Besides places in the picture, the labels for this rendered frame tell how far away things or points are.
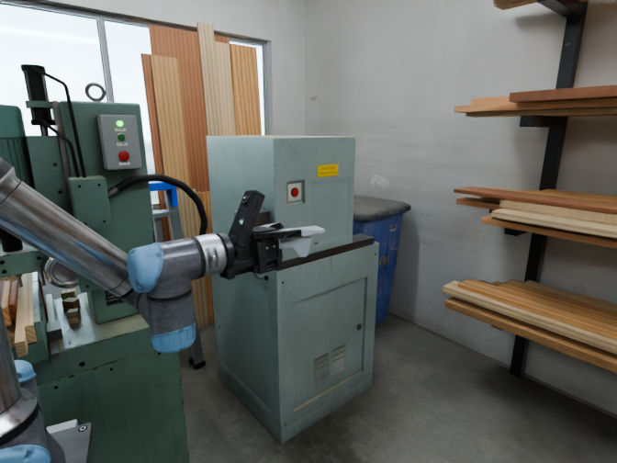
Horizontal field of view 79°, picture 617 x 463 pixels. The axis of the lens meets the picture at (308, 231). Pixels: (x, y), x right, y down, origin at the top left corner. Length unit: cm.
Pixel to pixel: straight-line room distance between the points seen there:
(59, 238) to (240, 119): 244
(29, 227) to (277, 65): 293
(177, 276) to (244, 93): 255
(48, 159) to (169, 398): 90
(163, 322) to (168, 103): 227
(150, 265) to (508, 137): 215
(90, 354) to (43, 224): 74
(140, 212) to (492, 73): 202
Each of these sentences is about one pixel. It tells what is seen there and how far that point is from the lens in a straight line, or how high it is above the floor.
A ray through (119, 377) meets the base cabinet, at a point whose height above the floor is 65.
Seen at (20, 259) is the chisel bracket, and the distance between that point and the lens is 147.
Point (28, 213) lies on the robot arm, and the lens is 72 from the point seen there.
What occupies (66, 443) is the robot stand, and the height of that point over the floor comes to 82.
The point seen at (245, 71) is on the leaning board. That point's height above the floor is 187.
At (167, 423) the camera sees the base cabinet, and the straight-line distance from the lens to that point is 162.
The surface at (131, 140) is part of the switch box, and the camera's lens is 130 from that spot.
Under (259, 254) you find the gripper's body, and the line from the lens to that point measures 72.
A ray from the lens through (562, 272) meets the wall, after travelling 246.
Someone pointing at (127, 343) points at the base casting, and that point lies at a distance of 141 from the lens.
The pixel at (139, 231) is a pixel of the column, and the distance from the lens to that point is 140.
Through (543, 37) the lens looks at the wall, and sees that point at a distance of 247.
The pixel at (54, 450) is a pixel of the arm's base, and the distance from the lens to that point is 93.
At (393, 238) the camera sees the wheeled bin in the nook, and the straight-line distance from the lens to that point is 266.
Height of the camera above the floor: 144
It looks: 15 degrees down
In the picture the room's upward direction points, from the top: straight up
